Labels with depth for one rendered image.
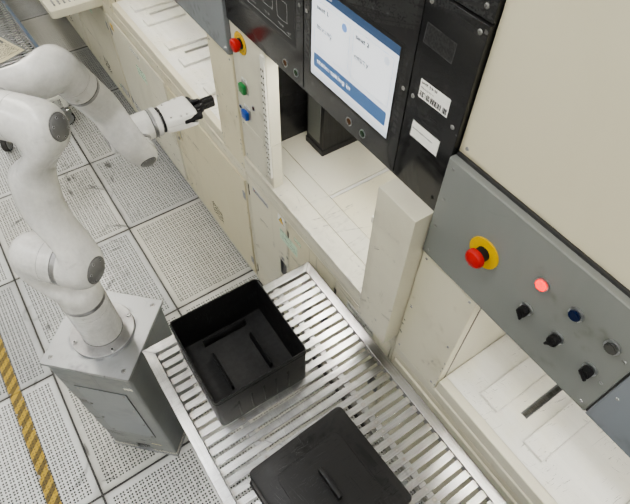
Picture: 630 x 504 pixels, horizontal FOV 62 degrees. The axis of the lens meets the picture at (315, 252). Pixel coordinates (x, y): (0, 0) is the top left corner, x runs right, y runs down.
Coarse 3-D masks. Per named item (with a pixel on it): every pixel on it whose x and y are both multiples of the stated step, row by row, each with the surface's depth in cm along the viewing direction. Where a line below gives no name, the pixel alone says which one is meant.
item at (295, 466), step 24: (336, 408) 137; (312, 432) 133; (336, 432) 133; (360, 432) 133; (288, 456) 130; (312, 456) 130; (336, 456) 130; (360, 456) 130; (264, 480) 126; (288, 480) 126; (312, 480) 126; (336, 480) 126; (360, 480) 126; (384, 480) 127
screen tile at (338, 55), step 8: (320, 8) 108; (328, 8) 106; (320, 16) 110; (328, 16) 107; (336, 16) 105; (328, 24) 108; (336, 24) 106; (336, 32) 107; (320, 40) 114; (328, 40) 111; (344, 40) 106; (320, 48) 115; (328, 48) 112; (336, 48) 110; (344, 48) 107; (328, 56) 114; (336, 56) 111; (344, 56) 109; (336, 64) 113; (344, 64) 110
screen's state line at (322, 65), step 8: (320, 64) 118; (328, 64) 115; (328, 72) 117; (336, 72) 114; (336, 80) 115; (344, 80) 113; (344, 88) 114; (352, 88) 112; (352, 96) 113; (360, 96) 110; (360, 104) 112; (368, 104) 109; (368, 112) 111; (376, 112) 108; (384, 112) 106; (384, 120) 107
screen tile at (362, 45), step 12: (360, 36) 101; (360, 48) 103; (372, 48) 100; (372, 60) 101; (360, 72) 106; (384, 72) 100; (360, 84) 108; (372, 84) 105; (384, 84) 102; (384, 96) 103
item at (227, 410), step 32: (256, 288) 156; (192, 320) 149; (224, 320) 159; (256, 320) 163; (192, 352) 156; (224, 352) 156; (256, 352) 156; (288, 352) 156; (224, 384) 150; (256, 384) 136; (288, 384) 149; (224, 416) 139
